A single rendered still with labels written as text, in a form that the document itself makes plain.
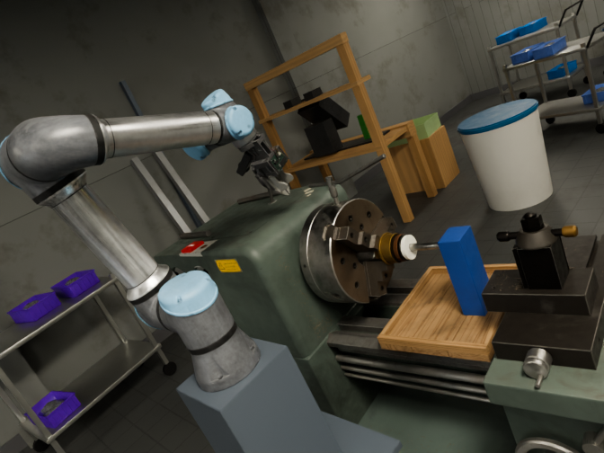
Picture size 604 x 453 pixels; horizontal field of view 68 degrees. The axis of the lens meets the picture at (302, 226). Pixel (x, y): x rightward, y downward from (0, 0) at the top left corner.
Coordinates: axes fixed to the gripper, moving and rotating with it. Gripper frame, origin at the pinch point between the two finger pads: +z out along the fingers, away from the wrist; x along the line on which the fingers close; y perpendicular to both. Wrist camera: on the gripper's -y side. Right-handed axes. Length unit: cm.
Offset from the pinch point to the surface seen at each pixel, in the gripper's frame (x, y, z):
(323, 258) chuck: -15.4, 13.8, 14.1
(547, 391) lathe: -37, 70, 30
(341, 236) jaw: -9.4, 18.7, 12.3
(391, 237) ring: -3.6, 28.3, 20.5
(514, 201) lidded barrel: 195, -32, 199
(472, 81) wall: 674, -233, 336
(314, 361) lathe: -35, 2, 39
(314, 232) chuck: -9.0, 10.0, 9.8
